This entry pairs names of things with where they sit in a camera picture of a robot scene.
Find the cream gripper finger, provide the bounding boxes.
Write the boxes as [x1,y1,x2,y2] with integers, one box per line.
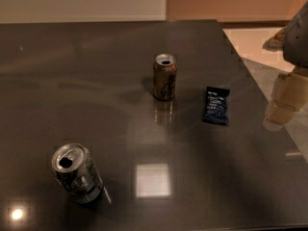
[268,28,286,47]
[264,66,308,126]

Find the green 7up soda can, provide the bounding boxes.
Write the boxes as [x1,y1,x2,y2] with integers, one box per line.
[51,143,103,204]

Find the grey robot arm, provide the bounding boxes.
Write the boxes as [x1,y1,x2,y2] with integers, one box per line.
[263,2,308,131]

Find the orange soda can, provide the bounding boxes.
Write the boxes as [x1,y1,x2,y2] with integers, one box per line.
[153,53,177,100]

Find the dark blue snack packet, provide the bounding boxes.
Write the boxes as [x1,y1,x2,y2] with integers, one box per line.
[202,87,230,125]

